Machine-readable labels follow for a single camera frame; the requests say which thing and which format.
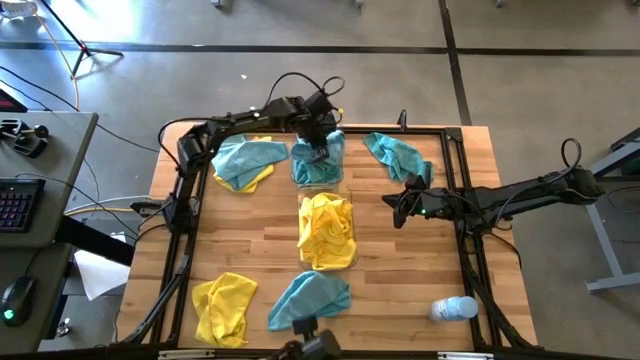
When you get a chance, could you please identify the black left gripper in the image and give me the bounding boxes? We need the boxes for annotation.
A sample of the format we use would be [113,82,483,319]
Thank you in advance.
[294,90,339,163]

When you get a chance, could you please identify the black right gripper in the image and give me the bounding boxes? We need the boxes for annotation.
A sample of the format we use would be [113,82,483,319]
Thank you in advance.
[382,175,440,230]

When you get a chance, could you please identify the clear plastic bin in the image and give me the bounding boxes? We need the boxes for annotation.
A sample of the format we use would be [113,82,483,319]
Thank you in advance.
[297,187,360,274]
[289,124,347,190]

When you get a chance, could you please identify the clear plastic water bottle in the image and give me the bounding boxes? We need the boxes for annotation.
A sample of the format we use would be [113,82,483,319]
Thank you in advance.
[428,295,480,324]

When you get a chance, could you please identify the black desk leg bar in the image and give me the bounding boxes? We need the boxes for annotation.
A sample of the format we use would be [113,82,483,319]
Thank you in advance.
[53,214,136,267]

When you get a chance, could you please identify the white paper sheet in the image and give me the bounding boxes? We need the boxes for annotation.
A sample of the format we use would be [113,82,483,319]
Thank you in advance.
[73,232,132,301]

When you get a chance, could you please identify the black tripod stand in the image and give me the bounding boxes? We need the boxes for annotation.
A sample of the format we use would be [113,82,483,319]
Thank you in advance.
[38,0,125,77]

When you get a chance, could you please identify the grey desk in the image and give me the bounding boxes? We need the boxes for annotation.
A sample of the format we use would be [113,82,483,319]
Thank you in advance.
[0,110,100,354]

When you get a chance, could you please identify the black clamp tool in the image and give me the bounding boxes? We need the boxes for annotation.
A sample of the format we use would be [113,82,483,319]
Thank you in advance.
[0,117,51,160]

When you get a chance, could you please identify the black backlit keyboard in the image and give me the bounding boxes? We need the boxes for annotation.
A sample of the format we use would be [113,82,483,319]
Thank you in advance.
[0,178,47,234]

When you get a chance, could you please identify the dark red-lit device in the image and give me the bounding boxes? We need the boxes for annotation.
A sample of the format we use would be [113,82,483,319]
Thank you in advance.
[0,88,29,114]

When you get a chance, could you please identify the black computer mouse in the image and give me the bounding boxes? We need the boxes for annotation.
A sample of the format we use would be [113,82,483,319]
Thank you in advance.
[0,275,37,329]

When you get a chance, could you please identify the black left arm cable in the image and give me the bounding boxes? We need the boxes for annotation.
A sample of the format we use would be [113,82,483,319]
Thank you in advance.
[264,72,347,106]

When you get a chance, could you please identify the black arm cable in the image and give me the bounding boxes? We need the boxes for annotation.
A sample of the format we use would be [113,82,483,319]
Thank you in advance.
[264,72,347,106]
[559,137,584,172]

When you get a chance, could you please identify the black aluminium table frame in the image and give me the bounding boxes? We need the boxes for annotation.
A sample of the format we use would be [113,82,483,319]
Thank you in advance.
[112,122,540,354]

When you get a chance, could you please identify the silver metal bracket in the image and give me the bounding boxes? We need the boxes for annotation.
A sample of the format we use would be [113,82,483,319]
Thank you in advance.
[438,351,495,360]
[158,348,216,360]

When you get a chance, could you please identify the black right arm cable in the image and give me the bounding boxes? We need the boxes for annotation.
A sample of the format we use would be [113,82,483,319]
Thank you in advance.
[559,137,584,172]

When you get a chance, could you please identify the black floor cable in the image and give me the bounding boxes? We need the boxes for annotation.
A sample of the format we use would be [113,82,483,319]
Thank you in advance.
[0,64,161,154]

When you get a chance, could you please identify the white thin cable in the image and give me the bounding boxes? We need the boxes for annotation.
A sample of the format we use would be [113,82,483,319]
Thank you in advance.
[64,194,151,214]

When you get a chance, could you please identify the grey metal stand frame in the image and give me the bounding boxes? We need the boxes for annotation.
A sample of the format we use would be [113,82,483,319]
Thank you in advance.
[585,127,640,294]

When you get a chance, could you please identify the yellow floor cable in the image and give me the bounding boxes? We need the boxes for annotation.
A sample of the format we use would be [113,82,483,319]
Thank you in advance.
[22,0,81,110]

